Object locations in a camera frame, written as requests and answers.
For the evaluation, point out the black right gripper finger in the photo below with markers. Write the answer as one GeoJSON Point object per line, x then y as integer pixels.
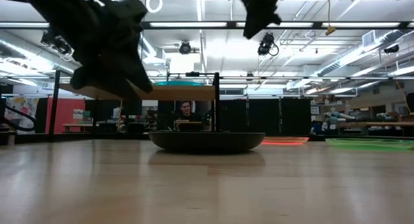
{"type": "Point", "coordinates": [254, 29]}

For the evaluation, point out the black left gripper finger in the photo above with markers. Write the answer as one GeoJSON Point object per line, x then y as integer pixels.
{"type": "Point", "coordinates": [84, 80]}
{"type": "Point", "coordinates": [134, 85]}

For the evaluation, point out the cyan translucent plate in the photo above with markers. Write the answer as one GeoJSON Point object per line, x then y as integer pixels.
{"type": "Point", "coordinates": [178, 83]}

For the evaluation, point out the black plate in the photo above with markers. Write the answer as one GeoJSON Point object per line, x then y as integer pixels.
{"type": "Point", "coordinates": [207, 141]}

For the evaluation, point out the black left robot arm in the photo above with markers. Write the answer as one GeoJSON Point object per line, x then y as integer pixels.
{"type": "Point", "coordinates": [32, 4]}

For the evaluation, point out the wooden shelf with black legs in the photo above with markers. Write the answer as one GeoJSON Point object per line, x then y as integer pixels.
{"type": "Point", "coordinates": [181, 93]}

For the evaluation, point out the stacked coloured boxes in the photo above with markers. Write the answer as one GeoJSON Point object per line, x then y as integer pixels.
{"type": "Point", "coordinates": [81, 115]}

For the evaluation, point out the orange partition panel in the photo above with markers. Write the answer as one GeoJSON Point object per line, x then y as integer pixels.
{"type": "Point", "coordinates": [69, 114]}

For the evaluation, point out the black ceiling-mounted device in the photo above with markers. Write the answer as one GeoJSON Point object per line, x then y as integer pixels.
{"type": "Point", "coordinates": [59, 46]}

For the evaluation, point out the person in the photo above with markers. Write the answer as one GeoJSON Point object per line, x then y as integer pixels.
{"type": "Point", "coordinates": [186, 109]}

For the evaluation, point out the wooden work table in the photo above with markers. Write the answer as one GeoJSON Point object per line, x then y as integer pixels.
{"type": "Point", "coordinates": [189, 121]}

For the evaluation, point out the floral patterned curtain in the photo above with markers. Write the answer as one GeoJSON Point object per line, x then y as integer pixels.
{"type": "Point", "coordinates": [22, 107]}

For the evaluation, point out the black partition screens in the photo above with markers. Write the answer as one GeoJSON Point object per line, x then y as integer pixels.
{"type": "Point", "coordinates": [265, 115]}

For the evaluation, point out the orange translucent plate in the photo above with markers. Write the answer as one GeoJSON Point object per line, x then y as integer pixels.
{"type": "Point", "coordinates": [284, 140]}

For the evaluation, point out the black ceiling fixture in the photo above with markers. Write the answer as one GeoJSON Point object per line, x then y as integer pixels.
{"type": "Point", "coordinates": [391, 49]}

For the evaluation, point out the cluttered wooden workbench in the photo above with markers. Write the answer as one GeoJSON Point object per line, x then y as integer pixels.
{"type": "Point", "coordinates": [372, 124]}

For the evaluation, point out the green translucent plate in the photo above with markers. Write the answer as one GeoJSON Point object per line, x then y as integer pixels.
{"type": "Point", "coordinates": [372, 143]}

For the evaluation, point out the black overhead camera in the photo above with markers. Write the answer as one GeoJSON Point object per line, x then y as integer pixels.
{"type": "Point", "coordinates": [185, 48]}

